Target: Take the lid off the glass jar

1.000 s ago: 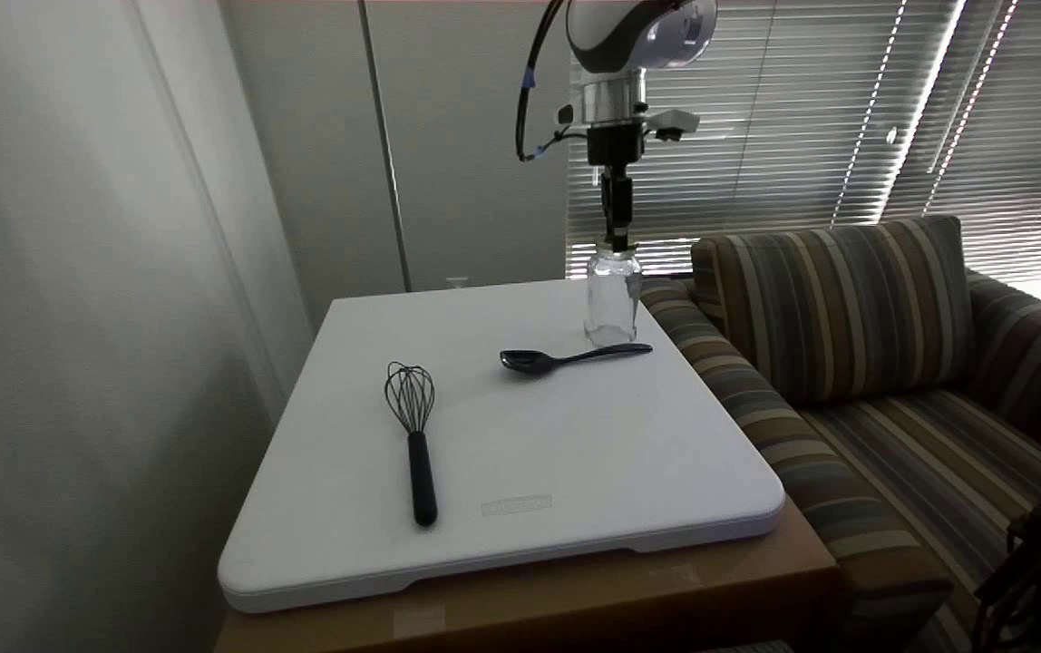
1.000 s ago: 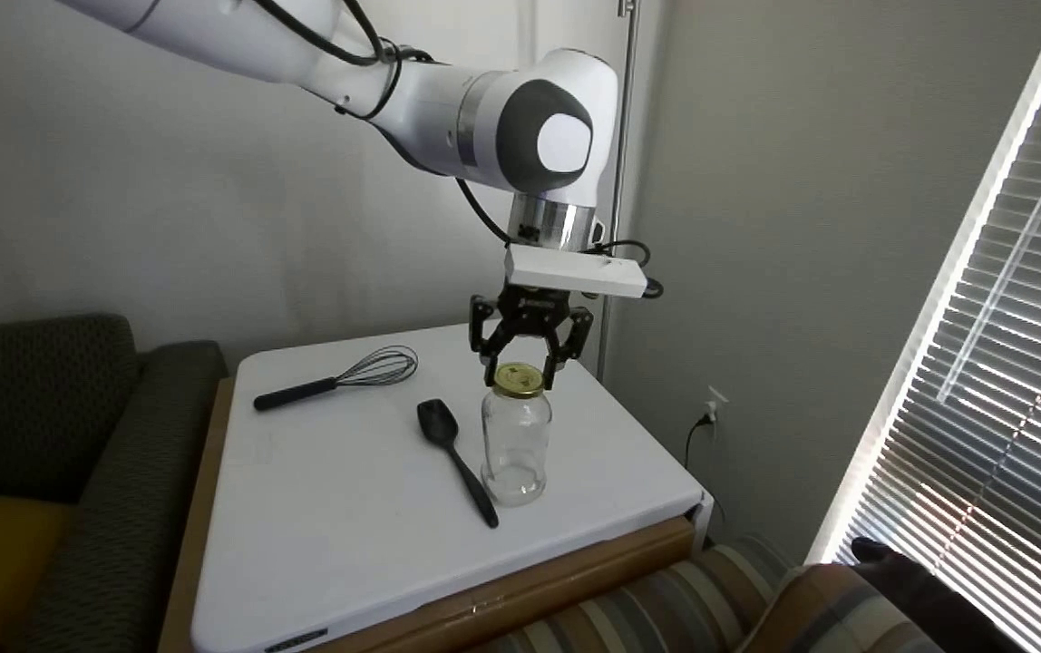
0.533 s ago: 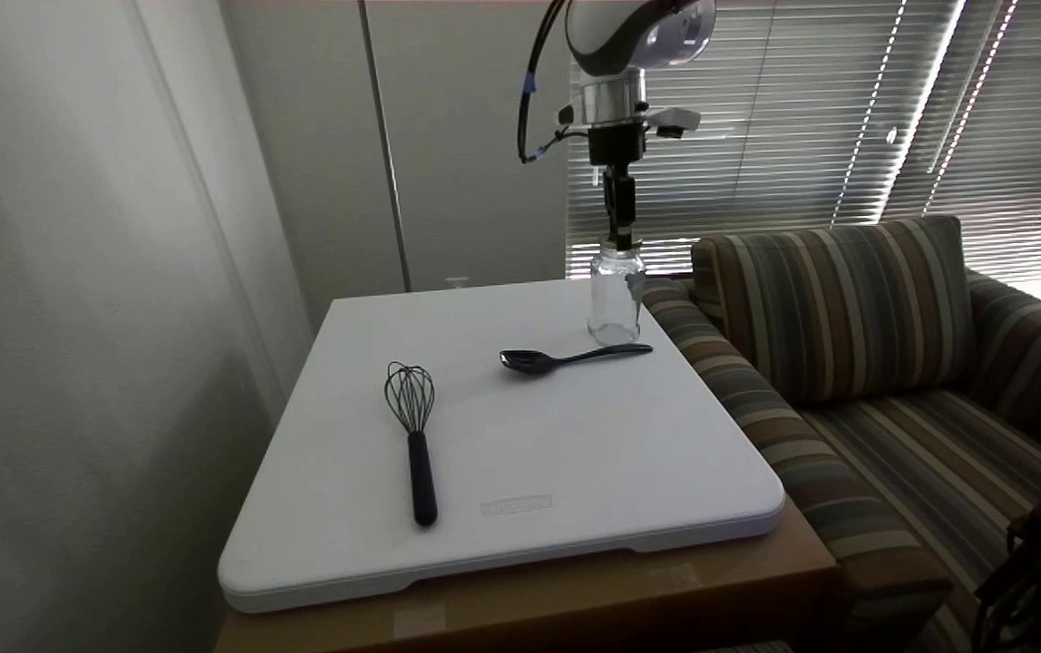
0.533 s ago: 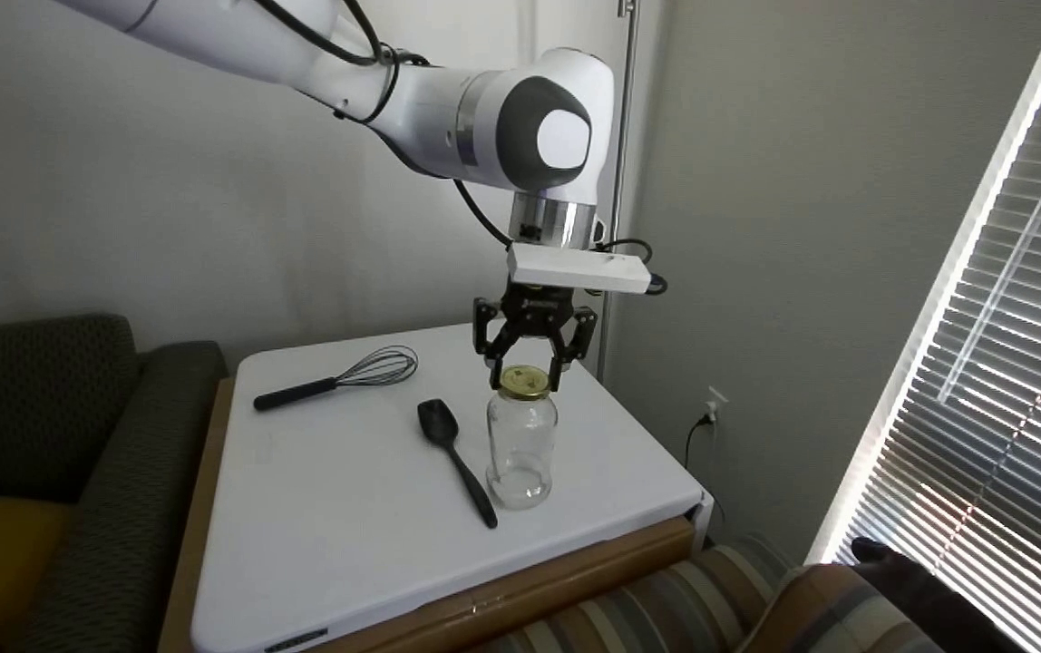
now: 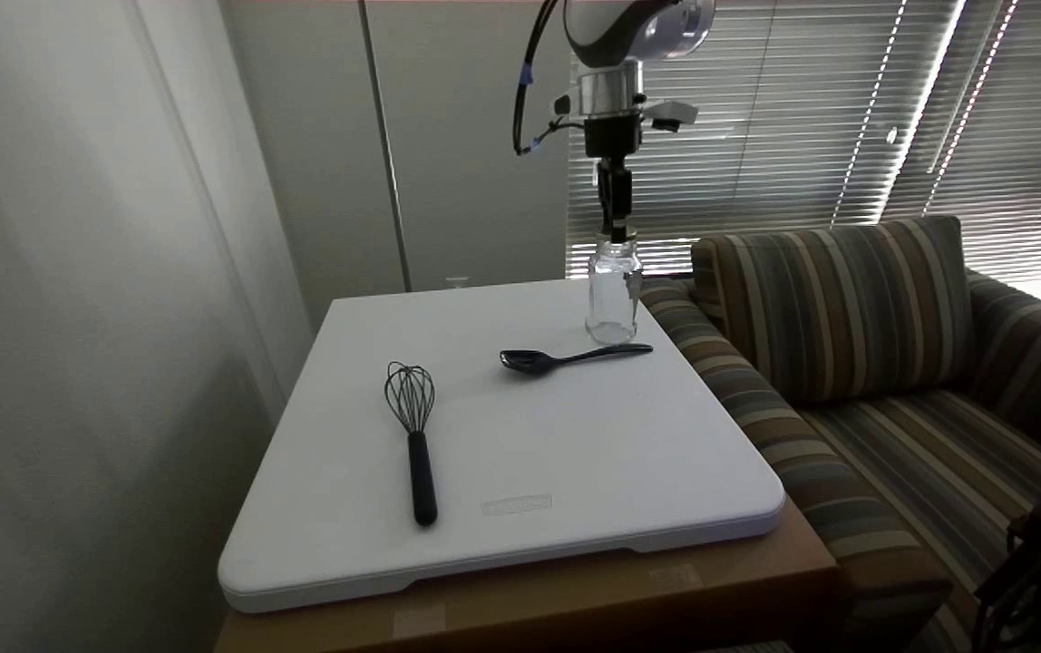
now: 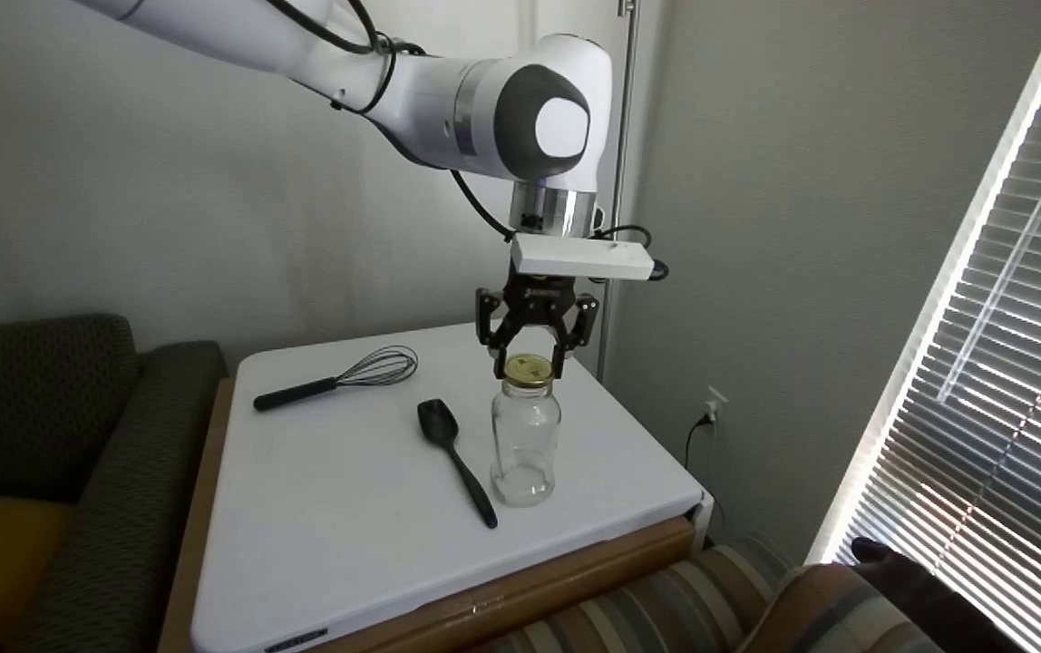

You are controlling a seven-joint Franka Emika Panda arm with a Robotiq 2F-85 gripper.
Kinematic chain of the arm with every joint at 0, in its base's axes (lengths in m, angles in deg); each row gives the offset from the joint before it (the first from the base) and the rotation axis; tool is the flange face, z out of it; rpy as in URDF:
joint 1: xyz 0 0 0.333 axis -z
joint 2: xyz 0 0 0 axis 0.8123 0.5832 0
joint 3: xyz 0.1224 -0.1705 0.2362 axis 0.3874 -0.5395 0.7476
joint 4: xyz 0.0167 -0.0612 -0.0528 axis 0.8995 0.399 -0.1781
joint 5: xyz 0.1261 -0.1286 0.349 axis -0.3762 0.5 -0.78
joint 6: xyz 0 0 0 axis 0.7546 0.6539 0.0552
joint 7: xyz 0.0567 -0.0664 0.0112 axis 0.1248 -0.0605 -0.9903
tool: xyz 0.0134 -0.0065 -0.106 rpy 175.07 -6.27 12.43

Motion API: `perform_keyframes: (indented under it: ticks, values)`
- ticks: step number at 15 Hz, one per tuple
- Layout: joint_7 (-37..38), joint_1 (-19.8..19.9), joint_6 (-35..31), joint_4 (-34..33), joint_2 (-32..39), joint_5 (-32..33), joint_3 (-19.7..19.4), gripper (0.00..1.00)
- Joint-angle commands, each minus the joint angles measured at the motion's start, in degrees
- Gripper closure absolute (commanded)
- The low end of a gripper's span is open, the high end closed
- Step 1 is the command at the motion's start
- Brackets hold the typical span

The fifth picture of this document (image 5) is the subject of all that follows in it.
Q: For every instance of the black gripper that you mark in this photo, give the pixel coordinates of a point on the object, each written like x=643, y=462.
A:
x=609, y=135

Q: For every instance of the clear glass jar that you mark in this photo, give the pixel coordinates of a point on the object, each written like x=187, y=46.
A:
x=614, y=296

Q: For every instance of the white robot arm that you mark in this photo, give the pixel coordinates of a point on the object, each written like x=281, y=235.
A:
x=632, y=30

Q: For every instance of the grey cabinet door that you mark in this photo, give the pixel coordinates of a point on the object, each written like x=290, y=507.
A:
x=313, y=145
x=482, y=131

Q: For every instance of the black plastic spoon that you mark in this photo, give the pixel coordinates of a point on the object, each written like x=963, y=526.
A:
x=530, y=360

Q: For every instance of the grey window blind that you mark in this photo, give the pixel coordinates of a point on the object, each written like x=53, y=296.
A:
x=786, y=110
x=1029, y=158

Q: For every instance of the striped sofa cushion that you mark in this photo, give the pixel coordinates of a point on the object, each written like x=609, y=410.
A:
x=830, y=310

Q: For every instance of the white plastic table board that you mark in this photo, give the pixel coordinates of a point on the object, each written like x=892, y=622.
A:
x=543, y=474

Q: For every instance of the striped fabric sofa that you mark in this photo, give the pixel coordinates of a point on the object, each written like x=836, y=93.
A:
x=929, y=466

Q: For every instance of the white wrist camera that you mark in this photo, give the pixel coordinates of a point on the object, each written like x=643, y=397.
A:
x=672, y=115

